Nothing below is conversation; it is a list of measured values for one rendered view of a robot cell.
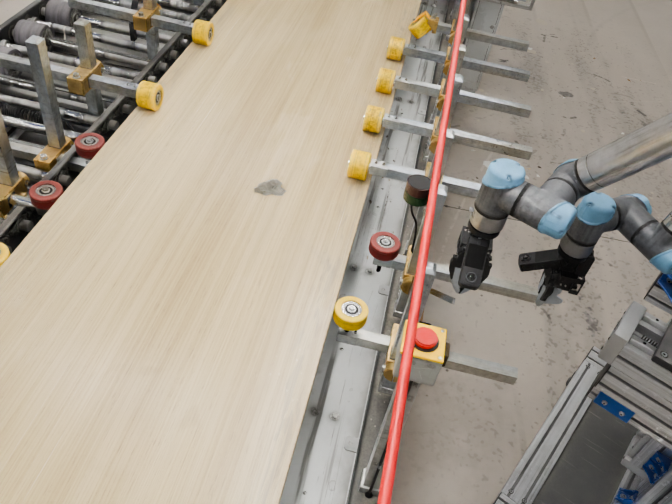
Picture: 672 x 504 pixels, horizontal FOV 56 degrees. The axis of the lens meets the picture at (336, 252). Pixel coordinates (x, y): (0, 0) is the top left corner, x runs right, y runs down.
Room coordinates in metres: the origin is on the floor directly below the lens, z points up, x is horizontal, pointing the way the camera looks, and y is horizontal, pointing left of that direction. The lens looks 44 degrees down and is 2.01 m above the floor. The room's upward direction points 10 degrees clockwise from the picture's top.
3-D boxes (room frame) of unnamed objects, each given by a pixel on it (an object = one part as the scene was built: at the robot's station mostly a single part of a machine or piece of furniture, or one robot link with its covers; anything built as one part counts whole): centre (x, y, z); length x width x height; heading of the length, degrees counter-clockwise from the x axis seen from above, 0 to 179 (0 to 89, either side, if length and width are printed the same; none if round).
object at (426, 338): (0.65, -0.17, 1.22); 0.04 x 0.04 x 0.02
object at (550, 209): (1.02, -0.40, 1.24); 0.11 x 0.11 x 0.08; 60
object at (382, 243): (1.20, -0.12, 0.85); 0.08 x 0.08 x 0.11
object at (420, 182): (1.16, -0.16, 1.04); 0.06 x 0.06 x 0.22; 85
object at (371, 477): (0.64, -0.17, 0.93); 0.05 x 0.05 x 0.45; 85
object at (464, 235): (1.06, -0.31, 1.09); 0.09 x 0.08 x 0.12; 175
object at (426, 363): (0.65, -0.17, 1.18); 0.07 x 0.07 x 0.08; 85
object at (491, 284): (1.18, -0.32, 0.84); 0.43 x 0.03 x 0.04; 85
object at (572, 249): (1.17, -0.56, 1.05); 0.08 x 0.08 x 0.05
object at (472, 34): (2.43, -0.41, 0.95); 0.36 x 0.03 x 0.03; 85
